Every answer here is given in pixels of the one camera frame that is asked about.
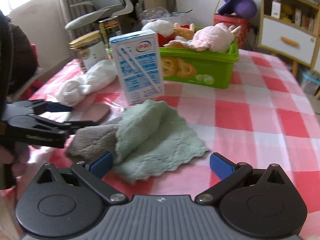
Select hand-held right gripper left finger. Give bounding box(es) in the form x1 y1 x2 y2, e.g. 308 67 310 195
34 152 129 205

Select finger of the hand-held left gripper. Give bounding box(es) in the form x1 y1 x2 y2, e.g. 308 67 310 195
26 99 75 115
54 120 97 137

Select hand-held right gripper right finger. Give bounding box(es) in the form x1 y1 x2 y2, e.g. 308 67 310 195
194 152 292 205

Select grey towel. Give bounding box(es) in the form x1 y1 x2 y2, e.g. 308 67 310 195
64 117 123 160

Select green towel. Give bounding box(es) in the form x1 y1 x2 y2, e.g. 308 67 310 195
110 99 210 183

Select green plastic box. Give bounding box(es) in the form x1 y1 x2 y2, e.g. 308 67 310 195
108 27 240 90

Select white plush toy red scarf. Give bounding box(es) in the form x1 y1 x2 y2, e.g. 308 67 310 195
141 19 175 47

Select pink plush rabbit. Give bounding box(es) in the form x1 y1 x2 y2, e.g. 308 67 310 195
164 22 238 53

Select hamburger plush toy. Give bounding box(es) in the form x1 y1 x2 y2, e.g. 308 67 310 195
172 23 197 40

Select person's left hand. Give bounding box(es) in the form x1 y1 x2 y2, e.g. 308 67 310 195
0 144 33 180

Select brown oval pad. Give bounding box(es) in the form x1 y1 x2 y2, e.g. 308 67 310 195
67 102 110 125

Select red chair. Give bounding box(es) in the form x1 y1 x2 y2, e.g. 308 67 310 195
24 44 44 100

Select pink checked tablecloth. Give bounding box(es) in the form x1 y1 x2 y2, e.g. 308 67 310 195
0 49 320 240

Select white socks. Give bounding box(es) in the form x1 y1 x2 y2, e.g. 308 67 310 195
54 59 118 107

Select gold lid jar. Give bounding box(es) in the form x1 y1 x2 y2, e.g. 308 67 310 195
69 30 107 72

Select blue white milk carton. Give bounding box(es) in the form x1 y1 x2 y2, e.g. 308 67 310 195
109 29 165 106

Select black yellow can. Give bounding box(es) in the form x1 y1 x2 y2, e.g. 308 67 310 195
98 16 123 49

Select grey pleated curtain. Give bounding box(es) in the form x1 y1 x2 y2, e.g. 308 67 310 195
59 0 97 28

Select grey office chair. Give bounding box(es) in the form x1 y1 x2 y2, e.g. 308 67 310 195
64 0 134 30

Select clear storage box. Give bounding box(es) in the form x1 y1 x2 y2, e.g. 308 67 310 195
299 66 320 95

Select red snack bucket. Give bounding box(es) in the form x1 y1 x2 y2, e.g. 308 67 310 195
214 14 253 49

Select white plastic bag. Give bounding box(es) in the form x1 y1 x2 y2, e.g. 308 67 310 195
139 7 195 30

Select wooden drawer cabinet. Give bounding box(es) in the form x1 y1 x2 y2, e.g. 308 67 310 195
257 0 320 79

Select purple bouncing ball toy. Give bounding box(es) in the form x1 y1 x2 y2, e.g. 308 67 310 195
217 0 258 18

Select small white box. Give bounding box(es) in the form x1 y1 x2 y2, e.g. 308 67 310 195
271 0 282 18

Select yellow toy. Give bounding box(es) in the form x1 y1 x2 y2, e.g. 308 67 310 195
281 4 295 20

